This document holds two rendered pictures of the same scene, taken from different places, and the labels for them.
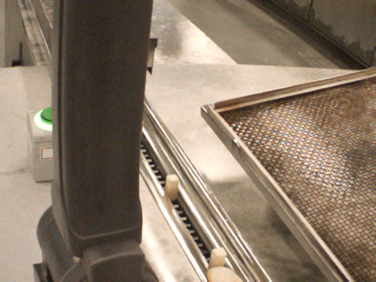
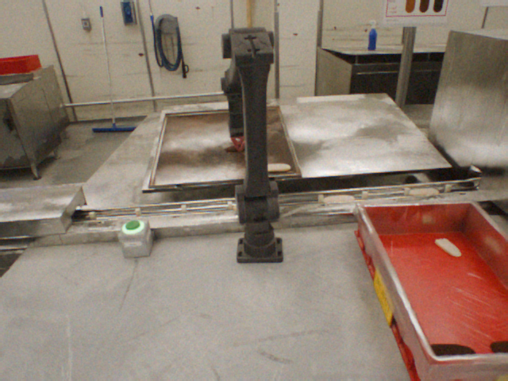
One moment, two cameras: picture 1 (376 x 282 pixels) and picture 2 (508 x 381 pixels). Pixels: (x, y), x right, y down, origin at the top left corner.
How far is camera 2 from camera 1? 0.74 m
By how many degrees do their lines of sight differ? 56
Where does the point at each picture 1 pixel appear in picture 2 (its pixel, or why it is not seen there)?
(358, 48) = (13, 160)
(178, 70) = not seen: hidden behind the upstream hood
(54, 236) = (251, 205)
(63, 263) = (263, 205)
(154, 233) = (212, 216)
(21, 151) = (118, 260)
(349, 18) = not seen: outside the picture
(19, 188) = (151, 262)
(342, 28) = not seen: outside the picture
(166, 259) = (227, 215)
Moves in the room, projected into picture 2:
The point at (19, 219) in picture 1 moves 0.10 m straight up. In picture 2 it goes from (175, 263) to (168, 232)
